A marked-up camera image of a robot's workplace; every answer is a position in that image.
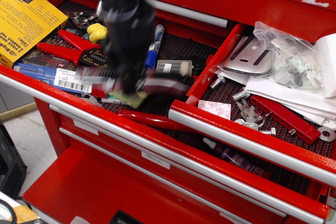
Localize blue drill bit package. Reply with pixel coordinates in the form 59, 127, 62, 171
13, 63, 106, 98

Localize silver small bolt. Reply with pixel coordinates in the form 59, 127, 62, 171
260, 127, 277, 137

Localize silver metal plate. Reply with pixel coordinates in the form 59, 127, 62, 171
221, 35, 272, 76

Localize yellow handled pliers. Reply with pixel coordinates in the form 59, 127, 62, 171
60, 8, 107, 43

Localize white paper roll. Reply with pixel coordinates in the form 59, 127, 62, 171
314, 34, 335, 98

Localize silver washer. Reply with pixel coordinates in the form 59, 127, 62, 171
318, 126, 335, 142

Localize red handled pliers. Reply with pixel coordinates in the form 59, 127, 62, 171
118, 109, 193, 132

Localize yellow tap wrench box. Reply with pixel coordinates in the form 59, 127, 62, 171
1, 0, 68, 68

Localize red threadlocker bottle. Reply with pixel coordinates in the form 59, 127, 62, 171
203, 137, 272, 179

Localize white adhesive strip pack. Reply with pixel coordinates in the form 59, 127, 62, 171
197, 100, 231, 120

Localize clear plastic bag of parts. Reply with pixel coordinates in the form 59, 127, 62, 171
253, 22, 323, 89

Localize red saw blade package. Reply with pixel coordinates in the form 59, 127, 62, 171
20, 35, 77, 70

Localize red tool chest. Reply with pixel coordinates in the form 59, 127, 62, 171
1, 0, 335, 223

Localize black plastic crate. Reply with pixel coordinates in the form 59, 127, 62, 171
1, 121, 27, 198

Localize bunch of keys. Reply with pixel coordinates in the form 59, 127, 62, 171
235, 99, 265, 131

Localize green drill bit case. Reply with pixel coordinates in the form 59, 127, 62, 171
108, 91, 149, 108

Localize white paper stack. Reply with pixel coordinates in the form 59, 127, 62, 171
214, 35, 336, 127

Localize red handled wire crimper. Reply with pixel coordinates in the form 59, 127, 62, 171
37, 29, 108, 68

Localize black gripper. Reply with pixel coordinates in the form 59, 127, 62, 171
98, 0, 155, 93

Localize clear drill bit case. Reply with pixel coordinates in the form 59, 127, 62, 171
156, 60, 194, 77

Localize red plastic bar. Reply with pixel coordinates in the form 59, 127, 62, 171
250, 95, 321, 144

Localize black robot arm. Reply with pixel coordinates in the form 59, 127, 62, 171
98, 0, 155, 93

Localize blue marker pen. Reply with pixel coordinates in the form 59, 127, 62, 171
144, 24, 165, 69

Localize silver box cutter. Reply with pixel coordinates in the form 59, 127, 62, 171
75, 66, 194, 97

